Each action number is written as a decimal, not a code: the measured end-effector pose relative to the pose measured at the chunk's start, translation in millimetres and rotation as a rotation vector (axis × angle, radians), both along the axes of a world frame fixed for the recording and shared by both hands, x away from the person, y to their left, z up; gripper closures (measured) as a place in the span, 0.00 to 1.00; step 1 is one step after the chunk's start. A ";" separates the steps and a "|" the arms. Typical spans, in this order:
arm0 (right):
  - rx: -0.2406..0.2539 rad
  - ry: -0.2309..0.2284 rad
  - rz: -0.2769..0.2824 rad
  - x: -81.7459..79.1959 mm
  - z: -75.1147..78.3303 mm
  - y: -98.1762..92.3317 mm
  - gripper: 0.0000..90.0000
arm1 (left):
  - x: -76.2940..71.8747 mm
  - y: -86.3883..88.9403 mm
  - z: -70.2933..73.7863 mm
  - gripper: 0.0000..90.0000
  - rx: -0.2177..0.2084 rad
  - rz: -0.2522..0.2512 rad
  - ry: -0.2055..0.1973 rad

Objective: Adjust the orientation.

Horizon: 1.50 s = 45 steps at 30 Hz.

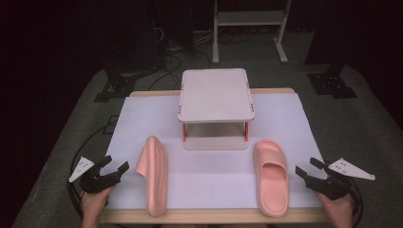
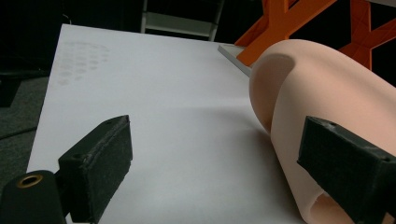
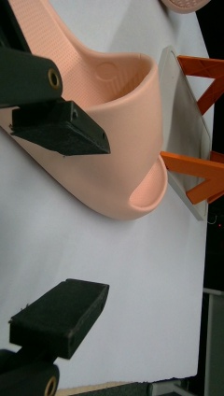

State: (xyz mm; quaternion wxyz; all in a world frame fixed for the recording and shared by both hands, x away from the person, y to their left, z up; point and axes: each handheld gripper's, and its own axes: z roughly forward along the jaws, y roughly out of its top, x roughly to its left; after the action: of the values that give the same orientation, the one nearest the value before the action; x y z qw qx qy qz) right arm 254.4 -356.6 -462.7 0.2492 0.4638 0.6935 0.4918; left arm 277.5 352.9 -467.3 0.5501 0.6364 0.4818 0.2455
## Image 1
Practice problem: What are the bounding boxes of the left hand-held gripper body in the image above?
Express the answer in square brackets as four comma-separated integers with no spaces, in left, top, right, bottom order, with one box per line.
[68,156,124,195]

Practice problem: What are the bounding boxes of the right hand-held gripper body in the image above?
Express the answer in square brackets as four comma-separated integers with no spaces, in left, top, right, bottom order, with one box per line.
[304,157,376,201]

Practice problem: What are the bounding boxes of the pink foam slipper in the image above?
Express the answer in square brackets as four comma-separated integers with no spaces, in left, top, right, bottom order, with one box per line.
[134,135,169,219]
[253,139,290,219]

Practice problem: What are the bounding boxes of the white rack with orange legs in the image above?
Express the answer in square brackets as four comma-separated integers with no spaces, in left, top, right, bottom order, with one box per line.
[177,67,257,152]

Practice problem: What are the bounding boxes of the person's left hand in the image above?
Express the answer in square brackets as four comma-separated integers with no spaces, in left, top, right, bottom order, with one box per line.
[80,185,116,220]

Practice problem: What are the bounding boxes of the person's right hand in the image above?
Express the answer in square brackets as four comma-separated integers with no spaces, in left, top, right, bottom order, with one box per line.
[316,190,355,223]

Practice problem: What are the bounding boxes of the black stand base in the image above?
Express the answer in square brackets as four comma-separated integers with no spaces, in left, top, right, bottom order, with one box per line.
[306,64,359,100]
[93,66,138,104]

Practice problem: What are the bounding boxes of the white table cover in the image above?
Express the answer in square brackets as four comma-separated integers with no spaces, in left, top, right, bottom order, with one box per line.
[104,92,325,211]

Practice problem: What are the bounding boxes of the wooden table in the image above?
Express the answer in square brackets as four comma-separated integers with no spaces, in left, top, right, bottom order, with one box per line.
[100,87,331,225]

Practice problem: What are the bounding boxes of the white metal stand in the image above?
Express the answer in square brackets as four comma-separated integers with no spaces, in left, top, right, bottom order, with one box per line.
[212,0,293,65]

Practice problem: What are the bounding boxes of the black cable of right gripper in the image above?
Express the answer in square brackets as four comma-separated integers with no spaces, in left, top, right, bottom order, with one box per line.
[348,179,365,228]

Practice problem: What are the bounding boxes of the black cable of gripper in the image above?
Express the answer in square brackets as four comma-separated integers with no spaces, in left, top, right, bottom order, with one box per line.
[67,125,112,221]
[348,179,365,228]

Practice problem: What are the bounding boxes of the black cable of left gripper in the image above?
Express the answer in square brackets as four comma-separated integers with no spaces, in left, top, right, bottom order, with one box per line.
[67,125,112,221]

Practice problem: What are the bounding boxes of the bundle of floor cables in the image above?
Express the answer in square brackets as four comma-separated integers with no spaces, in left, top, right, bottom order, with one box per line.
[146,27,214,92]

